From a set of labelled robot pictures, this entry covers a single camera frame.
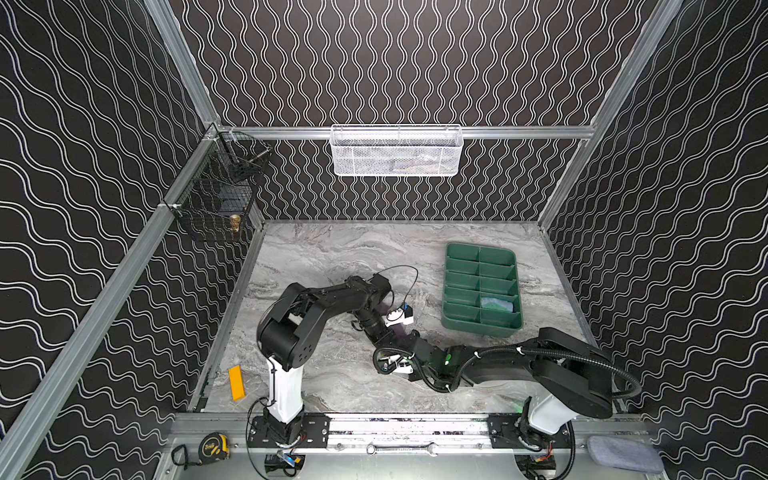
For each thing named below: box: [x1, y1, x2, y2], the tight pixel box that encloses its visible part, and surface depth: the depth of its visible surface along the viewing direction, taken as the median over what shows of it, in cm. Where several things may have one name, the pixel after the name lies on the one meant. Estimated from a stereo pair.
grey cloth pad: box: [587, 435, 664, 474], surface depth 71 cm
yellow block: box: [229, 365, 246, 401], surface depth 83 cm
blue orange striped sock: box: [481, 297, 514, 313], surface depth 94 cm
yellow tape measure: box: [197, 432, 231, 465], surface depth 71 cm
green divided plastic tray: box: [441, 242, 523, 337], surface depth 97 cm
